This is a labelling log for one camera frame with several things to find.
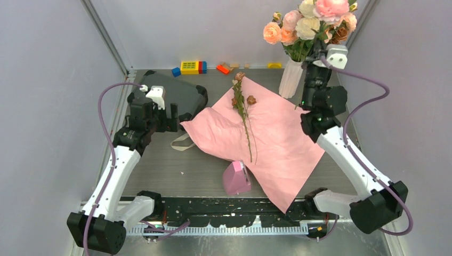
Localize pink rose flower stem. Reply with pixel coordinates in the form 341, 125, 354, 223
300, 1, 353, 111

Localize white rose flower stem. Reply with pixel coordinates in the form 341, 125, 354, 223
295, 0, 320, 41

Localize cream printed ribbon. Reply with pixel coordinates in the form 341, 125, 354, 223
170, 133, 196, 151

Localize white ribbed vase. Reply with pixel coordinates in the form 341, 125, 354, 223
278, 59, 304, 99

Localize orange red toy block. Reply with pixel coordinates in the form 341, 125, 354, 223
216, 65, 230, 75

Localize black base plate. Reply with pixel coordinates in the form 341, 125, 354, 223
128, 196, 340, 229

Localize peach pink flowers in vase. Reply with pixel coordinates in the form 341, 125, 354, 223
263, 10, 358, 62

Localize pink paper bouquet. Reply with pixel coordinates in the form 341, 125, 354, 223
182, 77, 324, 212

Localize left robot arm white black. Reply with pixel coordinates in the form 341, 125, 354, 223
67, 96, 167, 255

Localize brown bud flower stem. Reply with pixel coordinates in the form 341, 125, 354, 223
231, 72, 257, 163

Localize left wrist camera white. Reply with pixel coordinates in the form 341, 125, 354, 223
139, 84, 166, 110

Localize red blue toy block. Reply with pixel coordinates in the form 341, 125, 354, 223
198, 61, 207, 74

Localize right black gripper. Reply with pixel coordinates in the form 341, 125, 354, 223
301, 34, 329, 108

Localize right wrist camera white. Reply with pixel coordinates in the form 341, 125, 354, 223
326, 44, 349, 69

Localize aluminium frame rail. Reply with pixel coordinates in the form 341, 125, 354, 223
75, 201, 396, 237

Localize dark grey hard case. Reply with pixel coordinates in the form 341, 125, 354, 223
137, 70, 208, 122

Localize small yellow toy block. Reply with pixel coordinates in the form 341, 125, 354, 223
267, 62, 282, 69

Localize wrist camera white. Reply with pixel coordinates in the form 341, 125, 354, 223
139, 84, 166, 110
326, 44, 349, 69

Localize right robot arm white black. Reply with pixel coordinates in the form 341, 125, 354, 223
300, 61, 413, 236

